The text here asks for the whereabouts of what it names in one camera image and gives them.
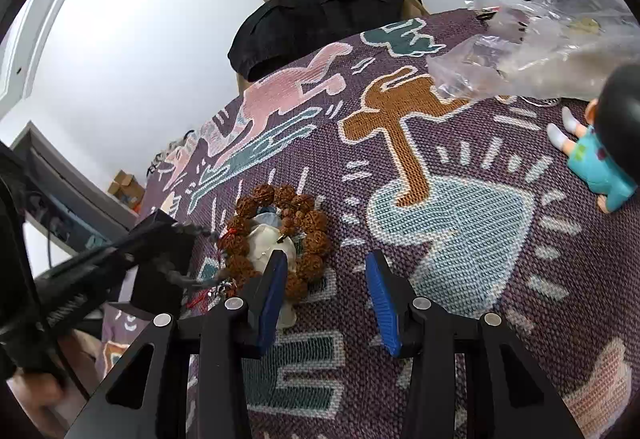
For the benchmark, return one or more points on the grey wall cabinet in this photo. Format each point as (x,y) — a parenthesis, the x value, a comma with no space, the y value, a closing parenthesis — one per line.
(75,179)

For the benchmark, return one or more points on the person's left hand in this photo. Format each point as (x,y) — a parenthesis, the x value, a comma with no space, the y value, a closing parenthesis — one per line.
(35,394)

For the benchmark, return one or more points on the clear plastic bag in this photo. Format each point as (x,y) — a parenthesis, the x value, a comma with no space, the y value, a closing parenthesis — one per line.
(550,44)

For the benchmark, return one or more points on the white cloth pouch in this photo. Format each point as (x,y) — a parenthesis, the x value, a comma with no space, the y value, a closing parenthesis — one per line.
(260,244)

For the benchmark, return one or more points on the black cloth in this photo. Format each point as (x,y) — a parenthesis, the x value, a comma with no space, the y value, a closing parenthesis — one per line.
(320,14)

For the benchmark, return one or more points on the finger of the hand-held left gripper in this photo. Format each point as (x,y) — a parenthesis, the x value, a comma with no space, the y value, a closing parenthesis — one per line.
(160,234)
(155,284)

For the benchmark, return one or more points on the toy figure in teal outfit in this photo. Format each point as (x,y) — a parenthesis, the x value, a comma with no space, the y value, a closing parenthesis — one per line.
(600,159)

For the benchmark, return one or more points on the printed purple blanket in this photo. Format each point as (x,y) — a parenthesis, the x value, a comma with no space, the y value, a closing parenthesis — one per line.
(475,269)

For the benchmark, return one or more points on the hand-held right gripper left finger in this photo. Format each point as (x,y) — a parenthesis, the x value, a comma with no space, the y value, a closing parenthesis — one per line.
(272,304)

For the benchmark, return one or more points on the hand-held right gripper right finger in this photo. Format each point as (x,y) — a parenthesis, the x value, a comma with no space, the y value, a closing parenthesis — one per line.
(382,309)

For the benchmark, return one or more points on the cardboard box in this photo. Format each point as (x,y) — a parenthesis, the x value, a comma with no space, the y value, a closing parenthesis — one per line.
(120,181)

